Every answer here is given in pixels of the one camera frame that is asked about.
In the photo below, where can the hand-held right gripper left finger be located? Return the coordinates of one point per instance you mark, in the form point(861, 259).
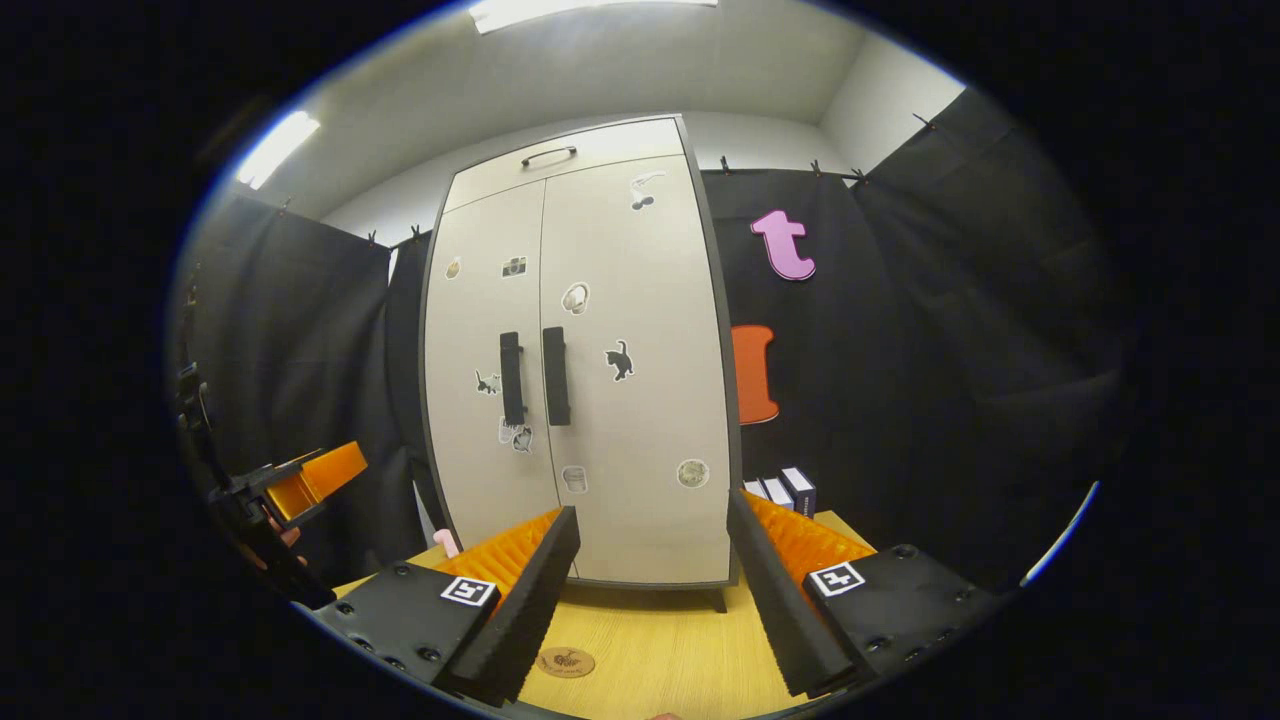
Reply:
point(535, 610)

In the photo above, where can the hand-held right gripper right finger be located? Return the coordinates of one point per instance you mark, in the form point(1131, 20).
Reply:
point(775, 600)

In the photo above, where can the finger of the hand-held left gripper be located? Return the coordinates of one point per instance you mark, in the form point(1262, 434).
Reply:
point(335, 468)

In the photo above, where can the white cabinet door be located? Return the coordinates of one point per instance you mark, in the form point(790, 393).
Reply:
point(660, 300)
point(465, 330)

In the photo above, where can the grey white cabinet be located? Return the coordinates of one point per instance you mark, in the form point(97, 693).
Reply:
point(721, 600)

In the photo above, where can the round wooden coaster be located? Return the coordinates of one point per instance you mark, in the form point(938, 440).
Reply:
point(566, 662)

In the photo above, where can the dark box with white top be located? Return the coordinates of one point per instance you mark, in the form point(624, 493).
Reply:
point(778, 492)
point(755, 488)
point(800, 485)

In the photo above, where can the pink star plush toy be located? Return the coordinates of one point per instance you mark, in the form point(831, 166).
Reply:
point(447, 543)

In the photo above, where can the black backdrop cloth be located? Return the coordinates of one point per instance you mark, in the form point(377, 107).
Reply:
point(950, 350)

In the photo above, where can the ceiling light panel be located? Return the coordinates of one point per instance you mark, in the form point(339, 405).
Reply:
point(278, 150)

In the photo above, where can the white drawer front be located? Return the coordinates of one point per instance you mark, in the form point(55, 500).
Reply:
point(620, 150)

